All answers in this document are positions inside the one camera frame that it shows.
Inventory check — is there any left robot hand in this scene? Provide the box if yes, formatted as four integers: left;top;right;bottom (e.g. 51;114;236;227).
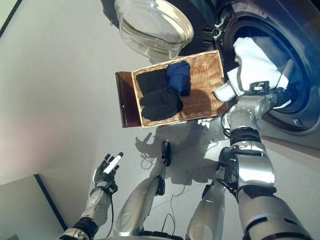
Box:
93;151;125;189

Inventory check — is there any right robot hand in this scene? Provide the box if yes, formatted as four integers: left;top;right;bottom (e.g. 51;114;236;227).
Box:
269;89;293;109

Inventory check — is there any white garment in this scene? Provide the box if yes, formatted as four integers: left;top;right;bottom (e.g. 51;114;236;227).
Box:
212;36;292;110

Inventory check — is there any black garment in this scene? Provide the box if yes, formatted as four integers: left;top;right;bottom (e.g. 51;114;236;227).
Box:
139;86;184;120
136;68;168;95

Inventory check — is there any navy blue garment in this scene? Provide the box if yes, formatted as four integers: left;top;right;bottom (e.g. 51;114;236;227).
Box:
165;60;191;97

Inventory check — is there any grey front-loading washing machine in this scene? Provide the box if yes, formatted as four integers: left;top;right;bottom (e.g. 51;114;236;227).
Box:
212;0;320;148

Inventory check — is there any left silver robot leg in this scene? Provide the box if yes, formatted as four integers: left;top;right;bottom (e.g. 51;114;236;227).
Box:
113;140;172;237

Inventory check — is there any silver robot leg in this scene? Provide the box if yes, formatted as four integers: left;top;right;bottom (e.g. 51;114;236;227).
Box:
113;140;172;237
187;182;227;240

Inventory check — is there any beige washer base plinth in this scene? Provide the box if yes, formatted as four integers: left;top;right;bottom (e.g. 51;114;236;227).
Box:
259;136;320;163

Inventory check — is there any black baseboard strip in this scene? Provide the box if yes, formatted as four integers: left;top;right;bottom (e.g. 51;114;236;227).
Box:
33;173;68;230
0;0;24;36

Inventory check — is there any grey robot torso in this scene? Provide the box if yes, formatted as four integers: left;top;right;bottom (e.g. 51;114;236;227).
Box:
109;229;191;240

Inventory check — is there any large wicker laundry basket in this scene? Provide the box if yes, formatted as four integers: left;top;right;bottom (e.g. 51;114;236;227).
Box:
131;49;231;128

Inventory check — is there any folded black garment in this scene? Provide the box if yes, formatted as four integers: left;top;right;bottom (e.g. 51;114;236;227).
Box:
136;68;168;95

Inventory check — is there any right silver robot leg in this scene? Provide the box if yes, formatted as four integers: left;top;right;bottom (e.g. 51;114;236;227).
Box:
187;182;227;240

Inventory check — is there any round glass washer door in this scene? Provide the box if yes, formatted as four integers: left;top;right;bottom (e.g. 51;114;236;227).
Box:
101;0;220;61

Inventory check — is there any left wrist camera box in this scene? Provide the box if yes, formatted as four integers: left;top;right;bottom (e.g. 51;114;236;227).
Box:
106;183;119;195

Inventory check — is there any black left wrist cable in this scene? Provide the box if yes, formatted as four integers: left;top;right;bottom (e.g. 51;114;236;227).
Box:
104;193;115;238

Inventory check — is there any white looped floor cable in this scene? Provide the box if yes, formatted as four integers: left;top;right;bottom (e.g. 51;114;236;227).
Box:
140;151;158;171

